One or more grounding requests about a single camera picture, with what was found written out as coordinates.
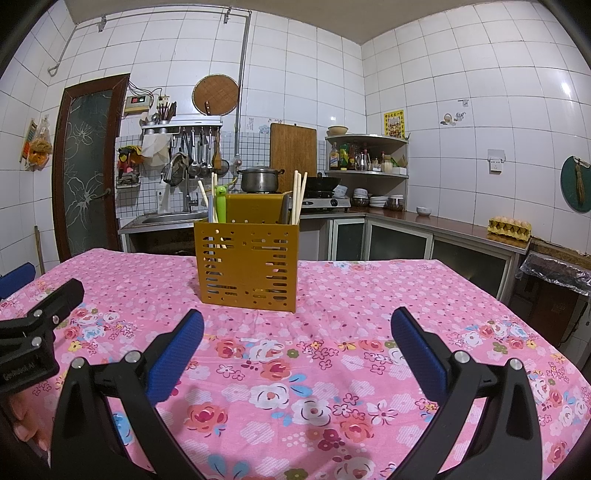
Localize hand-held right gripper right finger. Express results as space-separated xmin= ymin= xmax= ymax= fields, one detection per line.
xmin=390 ymin=306 xmax=546 ymax=480

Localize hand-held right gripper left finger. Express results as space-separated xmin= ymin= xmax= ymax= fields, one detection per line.
xmin=50 ymin=308 xmax=206 ymax=480

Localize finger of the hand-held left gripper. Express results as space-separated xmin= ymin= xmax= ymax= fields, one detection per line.
xmin=0 ymin=278 xmax=85 ymax=345
xmin=0 ymin=262 xmax=37 ymax=301

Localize yellow slotted utensil holder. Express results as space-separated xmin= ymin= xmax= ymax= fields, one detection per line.
xmin=194 ymin=191 xmax=301 ymax=315

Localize green handled metal fork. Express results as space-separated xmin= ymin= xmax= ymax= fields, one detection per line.
xmin=213 ymin=185 xmax=229 ymax=224

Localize metal cup with utensils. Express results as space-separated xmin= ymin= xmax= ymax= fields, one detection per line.
xmin=154 ymin=100 xmax=178 ymax=126

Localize person's left hand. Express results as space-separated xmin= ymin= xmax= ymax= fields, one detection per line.
xmin=7 ymin=399 xmax=50 ymax=462

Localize wooden stick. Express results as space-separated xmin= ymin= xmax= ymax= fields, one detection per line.
xmin=34 ymin=225 xmax=47 ymax=275

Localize pink floral tablecloth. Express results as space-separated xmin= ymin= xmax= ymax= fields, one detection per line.
xmin=0 ymin=248 xmax=585 ymax=480

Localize kitchen counter cabinet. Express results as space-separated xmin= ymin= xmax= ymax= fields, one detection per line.
xmin=117 ymin=205 xmax=532 ymax=301

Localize brown framed glass door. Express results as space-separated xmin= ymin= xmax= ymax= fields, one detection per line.
xmin=52 ymin=73 xmax=131 ymax=263

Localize stainless steel sink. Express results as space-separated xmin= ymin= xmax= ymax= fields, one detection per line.
xmin=141 ymin=211 xmax=208 ymax=225

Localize hanging plastic bags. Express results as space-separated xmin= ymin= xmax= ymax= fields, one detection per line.
xmin=18 ymin=117 xmax=54 ymax=171

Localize trash bin with plastic liner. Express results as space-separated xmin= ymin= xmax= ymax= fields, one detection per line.
xmin=515 ymin=251 xmax=591 ymax=347

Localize yellow egg carton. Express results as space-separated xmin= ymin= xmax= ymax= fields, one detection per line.
xmin=488 ymin=216 xmax=533 ymax=241

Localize metal sink faucet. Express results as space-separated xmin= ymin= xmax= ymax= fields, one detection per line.
xmin=182 ymin=178 xmax=199 ymax=213

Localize white hanging cloth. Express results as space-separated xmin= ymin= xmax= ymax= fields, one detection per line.
xmin=141 ymin=134 xmax=171 ymax=166

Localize gas stove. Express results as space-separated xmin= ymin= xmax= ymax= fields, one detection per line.
xmin=277 ymin=191 xmax=352 ymax=213

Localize white corner shelf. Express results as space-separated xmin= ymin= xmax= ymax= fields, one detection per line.
xmin=324 ymin=134 xmax=410 ymax=180

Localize hanging metal ladle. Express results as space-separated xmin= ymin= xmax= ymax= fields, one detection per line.
xmin=198 ymin=131 xmax=211 ymax=177

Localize stainless steel pot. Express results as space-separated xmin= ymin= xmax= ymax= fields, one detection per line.
xmin=236 ymin=166 xmax=286 ymax=193

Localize black wok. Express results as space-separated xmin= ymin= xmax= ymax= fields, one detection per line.
xmin=305 ymin=172 xmax=343 ymax=193

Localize wooden cutting board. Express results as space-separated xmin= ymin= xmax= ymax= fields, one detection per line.
xmin=269 ymin=122 xmax=318 ymax=181

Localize round bamboo lid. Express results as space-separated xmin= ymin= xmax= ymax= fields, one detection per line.
xmin=192 ymin=74 xmax=241 ymax=116

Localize wall caddy with gloves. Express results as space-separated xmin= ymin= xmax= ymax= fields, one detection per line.
xmin=115 ymin=145 xmax=144 ymax=190

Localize wall mounted electric meter box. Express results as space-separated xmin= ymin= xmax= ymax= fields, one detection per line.
xmin=123 ymin=95 xmax=153 ymax=116

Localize metal wall utensil rack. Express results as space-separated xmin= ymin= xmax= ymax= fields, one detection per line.
xmin=141 ymin=115 xmax=223 ymax=137

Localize yellow wall poster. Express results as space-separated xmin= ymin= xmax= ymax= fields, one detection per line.
xmin=383 ymin=110 xmax=407 ymax=138

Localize round green wall plaque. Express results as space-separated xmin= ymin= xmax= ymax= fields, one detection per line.
xmin=560 ymin=155 xmax=591 ymax=213

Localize vertical metal wall pipe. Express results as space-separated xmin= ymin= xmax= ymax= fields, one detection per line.
xmin=233 ymin=11 xmax=252 ymax=162

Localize overhead metal rail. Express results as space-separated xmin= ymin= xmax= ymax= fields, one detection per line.
xmin=48 ymin=10 xmax=252 ymax=77

